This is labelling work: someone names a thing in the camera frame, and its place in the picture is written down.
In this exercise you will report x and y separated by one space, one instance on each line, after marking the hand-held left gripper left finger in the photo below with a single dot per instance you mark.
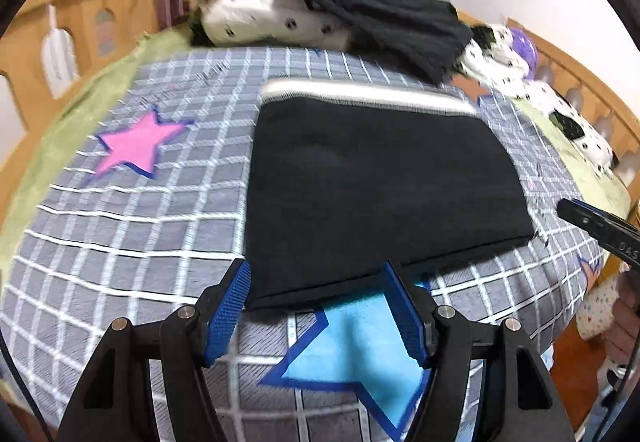
230 307

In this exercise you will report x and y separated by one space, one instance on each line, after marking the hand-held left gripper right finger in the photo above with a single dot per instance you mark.
405 317

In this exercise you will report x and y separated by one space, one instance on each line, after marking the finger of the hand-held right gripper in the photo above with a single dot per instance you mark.
580 214

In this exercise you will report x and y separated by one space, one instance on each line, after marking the black pants with white waistband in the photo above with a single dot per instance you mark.
375 182

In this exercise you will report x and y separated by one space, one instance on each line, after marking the person's right hand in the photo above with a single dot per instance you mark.
625 317

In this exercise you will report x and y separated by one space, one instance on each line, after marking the floral patterned cloth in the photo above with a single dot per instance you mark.
595 312

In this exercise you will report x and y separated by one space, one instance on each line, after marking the grey checkered star bedsheet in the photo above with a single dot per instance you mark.
125 242

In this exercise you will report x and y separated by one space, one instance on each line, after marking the purple plush toy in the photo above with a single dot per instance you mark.
522 47

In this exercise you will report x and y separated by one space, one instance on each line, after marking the black crumpled garment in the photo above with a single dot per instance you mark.
390 17

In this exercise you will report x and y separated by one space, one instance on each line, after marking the white quilt with black spots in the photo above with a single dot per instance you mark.
250 12

